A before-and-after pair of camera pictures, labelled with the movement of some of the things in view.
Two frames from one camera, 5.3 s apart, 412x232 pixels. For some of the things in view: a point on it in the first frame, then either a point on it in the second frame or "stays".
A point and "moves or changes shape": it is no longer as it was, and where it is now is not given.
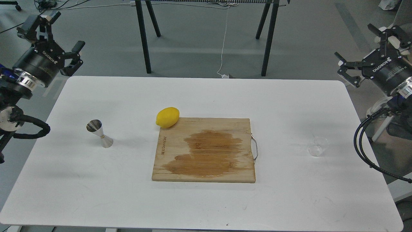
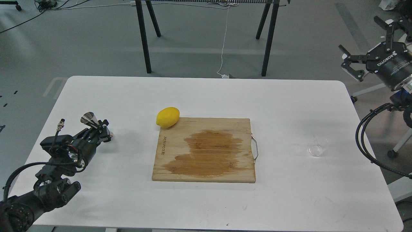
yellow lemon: [167, 117] stays
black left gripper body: [43, 61] → [85, 143]
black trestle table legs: [275, 5] stays
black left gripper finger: [74, 54] → [105, 138]
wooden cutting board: [206, 149] stays
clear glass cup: [319, 144] stays
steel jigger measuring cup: [95, 126] moves or changes shape
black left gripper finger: [34, 23] → [103, 129]
